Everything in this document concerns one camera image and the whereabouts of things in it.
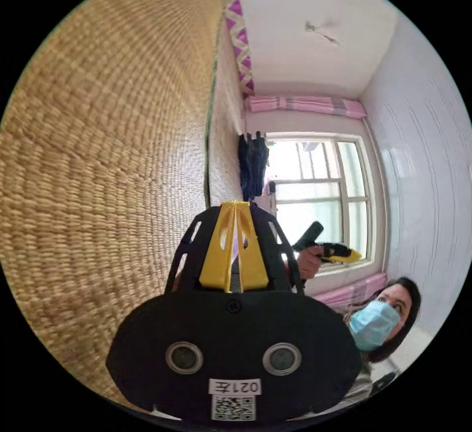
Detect pink curtain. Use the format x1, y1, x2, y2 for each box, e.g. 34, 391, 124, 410
247, 95, 367, 120
312, 272, 388, 312

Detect blue jeans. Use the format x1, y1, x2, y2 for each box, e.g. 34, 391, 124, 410
238, 130, 270, 201

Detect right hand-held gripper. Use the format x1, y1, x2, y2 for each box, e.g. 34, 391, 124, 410
318, 242, 363, 264

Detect window with white frame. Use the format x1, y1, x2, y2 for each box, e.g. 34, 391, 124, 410
264, 132, 378, 274

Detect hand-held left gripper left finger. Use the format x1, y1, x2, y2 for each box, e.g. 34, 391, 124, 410
199, 201, 237, 291

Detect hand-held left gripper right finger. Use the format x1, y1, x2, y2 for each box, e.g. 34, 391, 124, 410
235, 201, 269, 291

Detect bed with woven straw mat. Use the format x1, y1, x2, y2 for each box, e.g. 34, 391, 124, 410
0, 0, 247, 405

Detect person's right hand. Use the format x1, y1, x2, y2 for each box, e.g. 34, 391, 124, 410
296, 245, 326, 281

